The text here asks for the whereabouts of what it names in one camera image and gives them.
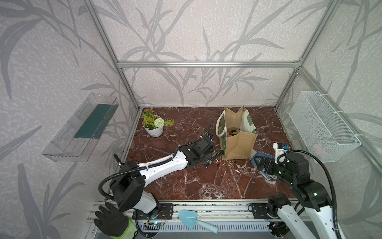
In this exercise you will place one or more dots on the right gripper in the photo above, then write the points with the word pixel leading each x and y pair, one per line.
pixel 270 162

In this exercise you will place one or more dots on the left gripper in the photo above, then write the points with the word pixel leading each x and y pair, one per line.
pixel 208 159

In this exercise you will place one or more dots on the dark grey utility knife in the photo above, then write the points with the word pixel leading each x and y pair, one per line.
pixel 217 155

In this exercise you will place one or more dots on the green Christmas tote bag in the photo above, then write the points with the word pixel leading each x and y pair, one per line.
pixel 238 146

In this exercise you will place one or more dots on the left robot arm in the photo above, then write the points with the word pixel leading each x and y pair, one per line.
pixel 127 187

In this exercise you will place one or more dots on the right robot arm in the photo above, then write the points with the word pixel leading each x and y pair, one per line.
pixel 319 203

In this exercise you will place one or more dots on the blue dotted work glove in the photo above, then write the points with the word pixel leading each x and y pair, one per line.
pixel 260 158

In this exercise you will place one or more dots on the potted artificial flower plant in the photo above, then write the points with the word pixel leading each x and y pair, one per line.
pixel 153 123

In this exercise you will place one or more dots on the light blue garden trowel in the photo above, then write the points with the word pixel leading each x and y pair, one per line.
pixel 190 219

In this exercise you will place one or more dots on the silver black bottle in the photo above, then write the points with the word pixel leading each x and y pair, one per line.
pixel 119 162

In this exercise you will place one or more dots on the black green rubber glove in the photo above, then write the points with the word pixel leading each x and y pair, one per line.
pixel 113 223

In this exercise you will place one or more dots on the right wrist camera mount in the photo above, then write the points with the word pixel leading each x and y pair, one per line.
pixel 281 149

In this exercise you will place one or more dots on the white wire mesh basket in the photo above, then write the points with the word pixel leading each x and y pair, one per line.
pixel 322 129

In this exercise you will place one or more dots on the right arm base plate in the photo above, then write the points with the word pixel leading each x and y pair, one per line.
pixel 263 210

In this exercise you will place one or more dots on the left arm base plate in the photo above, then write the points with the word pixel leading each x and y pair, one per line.
pixel 161 212

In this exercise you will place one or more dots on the clear plastic wall shelf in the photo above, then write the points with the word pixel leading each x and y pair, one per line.
pixel 79 136

